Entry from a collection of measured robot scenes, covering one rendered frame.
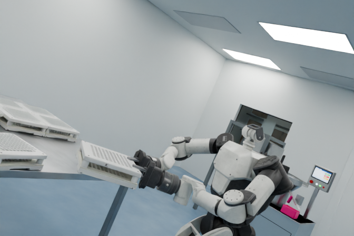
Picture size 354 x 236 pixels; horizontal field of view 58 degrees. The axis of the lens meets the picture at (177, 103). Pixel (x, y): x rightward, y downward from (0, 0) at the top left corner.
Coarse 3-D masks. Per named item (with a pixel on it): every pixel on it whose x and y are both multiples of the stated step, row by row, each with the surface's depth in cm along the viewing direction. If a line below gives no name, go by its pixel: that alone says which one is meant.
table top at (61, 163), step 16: (0, 96) 259; (0, 128) 177; (32, 144) 173; (48, 144) 186; (64, 144) 200; (48, 160) 160; (64, 160) 170; (0, 176) 127; (16, 176) 132; (32, 176) 139; (48, 176) 145; (64, 176) 153; (80, 176) 161
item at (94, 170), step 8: (80, 152) 141; (80, 160) 130; (80, 168) 122; (88, 168) 124; (96, 168) 128; (104, 168) 134; (96, 176) 124; (104, 176) 125; (112, 176) 127; (120, 176) 131; (128, 176) 135; (120, 184) 128; (128, 184) 129; (136, 184) 130
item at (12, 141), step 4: (0, 136) 137; (4, 136) 140; (8, 136) 143; (12, 136) 145; (0, 140) 133; (4, 140) 136; (8, 140) 138; (12, 140) 140; (16, 140) 142; (4, 144) 131; (8, 144) 132; (12, 144) 135; (16, 144) 136; (20, 144) 139; (24, 144) 141; (20, 148) 135
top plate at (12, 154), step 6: (30, 144) 147; (0, 150) 125; (36, 150) 143; (0, 156) 121; (6, 156) 124; (12, 156) 126; (18, 156) 129; (24, 156) 132; (30, 156) 134; (36, 156) 137; (42, 156) 140
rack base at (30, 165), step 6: (6, 162) 128; (12, 162) 131; (18, 162) 133; (24, 162) 136; (30, 162) 139; (0, 168) 123; (6, 168) 126; (12, 168) 128; (18, 168) 133; (24, 168) 136; (30, 168) 137; (36, 168) 140; (42, 168) 143
